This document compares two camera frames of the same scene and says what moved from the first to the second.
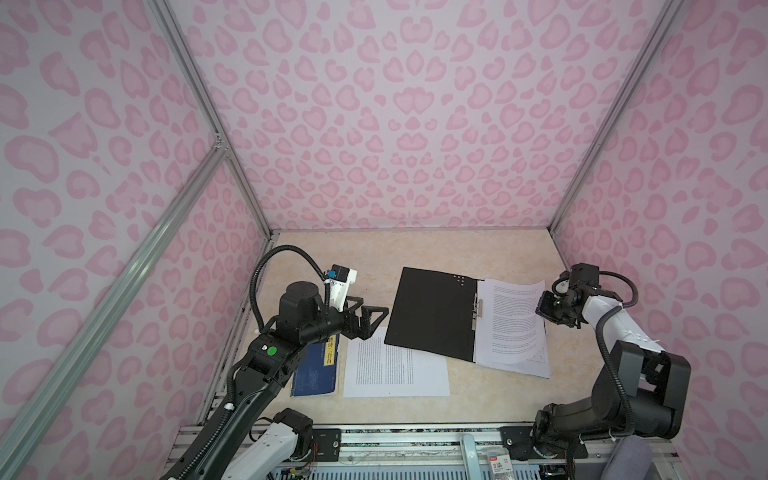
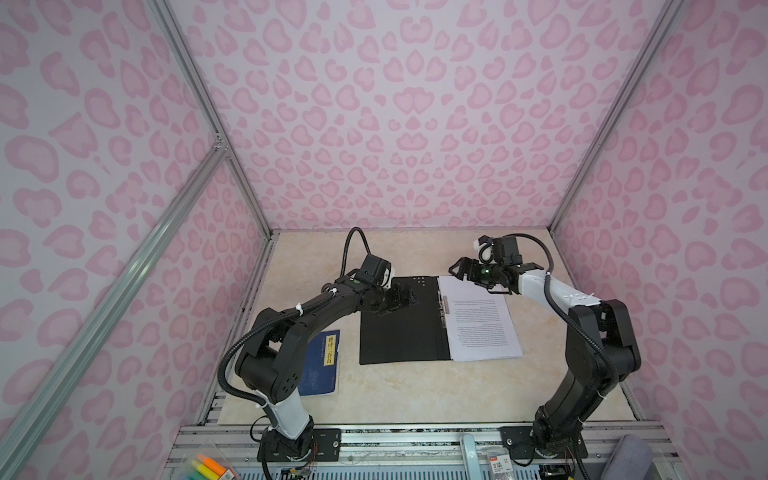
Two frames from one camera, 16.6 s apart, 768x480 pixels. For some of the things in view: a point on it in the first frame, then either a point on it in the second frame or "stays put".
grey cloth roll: [632, 459] stays put
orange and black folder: [435, 313] stays put
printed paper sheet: [375, 369] to [481, 324]
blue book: [316, 373] stays put
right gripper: [544, 309] to [473, 275]
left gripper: [366, 329] to [397, 301]
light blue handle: [472, 465] stays put
